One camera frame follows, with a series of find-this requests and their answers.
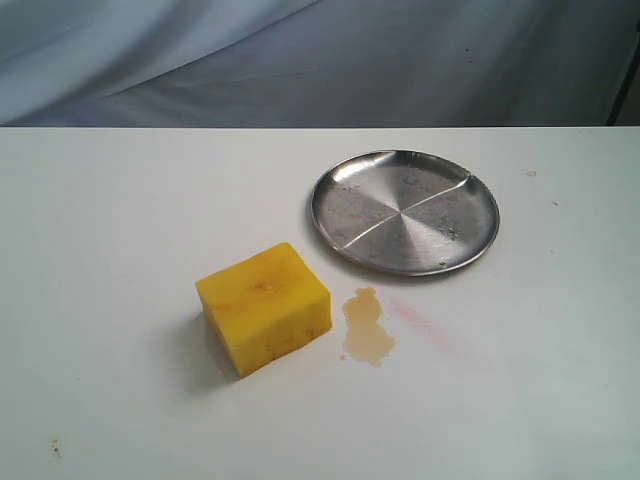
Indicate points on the black stand pole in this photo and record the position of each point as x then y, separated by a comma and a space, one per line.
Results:
625, 84

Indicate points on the brown liquid spill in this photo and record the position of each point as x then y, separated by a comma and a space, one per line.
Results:
366, 340

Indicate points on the round steel plate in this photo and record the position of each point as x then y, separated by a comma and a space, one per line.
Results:
404, 213

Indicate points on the yellow sponge block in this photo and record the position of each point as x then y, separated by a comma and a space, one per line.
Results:
265, 307

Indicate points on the white backdrop cloth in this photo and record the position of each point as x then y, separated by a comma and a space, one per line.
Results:
312, 64

